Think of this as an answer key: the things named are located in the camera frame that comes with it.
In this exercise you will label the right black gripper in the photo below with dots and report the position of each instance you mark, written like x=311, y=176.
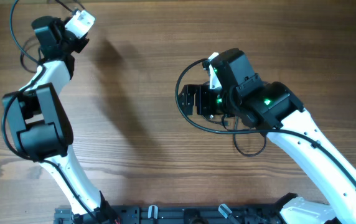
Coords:
x=203, y=92

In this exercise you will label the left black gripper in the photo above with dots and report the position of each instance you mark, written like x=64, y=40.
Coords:
x=81, y=44

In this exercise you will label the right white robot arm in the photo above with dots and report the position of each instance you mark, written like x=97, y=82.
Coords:
x=235, y=90

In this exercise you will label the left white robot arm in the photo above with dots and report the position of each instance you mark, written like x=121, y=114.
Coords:
x=39, y=126

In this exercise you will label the black metal base rail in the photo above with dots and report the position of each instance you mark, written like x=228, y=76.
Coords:
x=262, y=213

